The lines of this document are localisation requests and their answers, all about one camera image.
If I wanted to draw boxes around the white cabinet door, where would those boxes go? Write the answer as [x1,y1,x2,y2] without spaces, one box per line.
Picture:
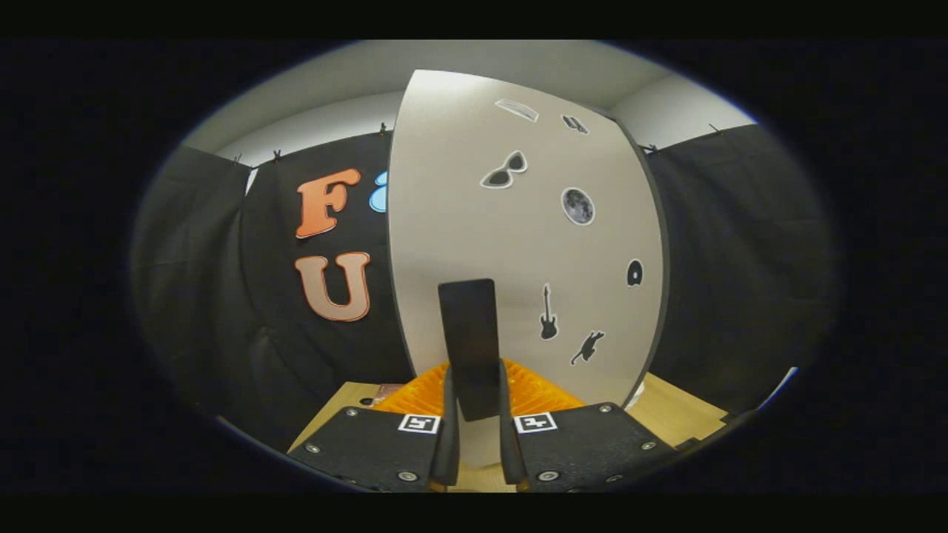
[387,69,665,469]

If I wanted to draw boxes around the black backdrop cloth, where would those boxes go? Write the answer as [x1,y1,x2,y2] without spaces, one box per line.
[133,122,838,452]

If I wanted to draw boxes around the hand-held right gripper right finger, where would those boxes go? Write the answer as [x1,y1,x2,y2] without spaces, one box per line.
[498,359,701,493]

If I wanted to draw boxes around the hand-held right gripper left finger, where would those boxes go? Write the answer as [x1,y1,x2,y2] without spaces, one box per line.
[287,359,460,493]

